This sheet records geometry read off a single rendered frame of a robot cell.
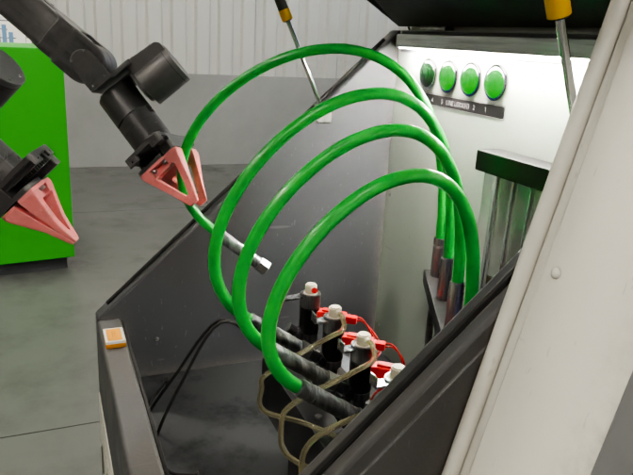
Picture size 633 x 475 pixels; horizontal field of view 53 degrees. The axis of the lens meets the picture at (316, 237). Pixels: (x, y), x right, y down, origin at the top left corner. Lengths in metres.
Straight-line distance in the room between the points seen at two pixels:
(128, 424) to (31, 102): 3.21
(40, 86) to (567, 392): 3.66
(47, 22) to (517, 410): 0.77
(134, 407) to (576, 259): 0.61
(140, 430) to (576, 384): 0.55
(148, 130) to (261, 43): 6.63
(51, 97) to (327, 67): 4.43
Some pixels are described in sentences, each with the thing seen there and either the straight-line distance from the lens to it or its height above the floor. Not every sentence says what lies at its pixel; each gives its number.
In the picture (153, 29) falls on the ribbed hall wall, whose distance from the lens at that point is 7.23.
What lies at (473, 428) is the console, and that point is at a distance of 0.59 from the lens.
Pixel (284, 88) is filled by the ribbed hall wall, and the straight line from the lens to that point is 7.61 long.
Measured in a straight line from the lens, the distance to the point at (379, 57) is 0.89.
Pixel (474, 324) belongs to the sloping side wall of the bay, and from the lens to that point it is 0.57.
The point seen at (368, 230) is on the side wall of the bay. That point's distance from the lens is 1.25.
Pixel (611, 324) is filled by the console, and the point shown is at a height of 1.25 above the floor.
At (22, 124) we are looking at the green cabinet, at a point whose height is 0.89.
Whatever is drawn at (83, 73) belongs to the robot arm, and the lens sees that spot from 0.96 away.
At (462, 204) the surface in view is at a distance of 0.64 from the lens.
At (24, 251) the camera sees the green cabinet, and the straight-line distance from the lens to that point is 4.13.
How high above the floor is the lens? 1.42
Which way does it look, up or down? 17 degrees down
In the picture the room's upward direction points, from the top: 3 degrees clockwise
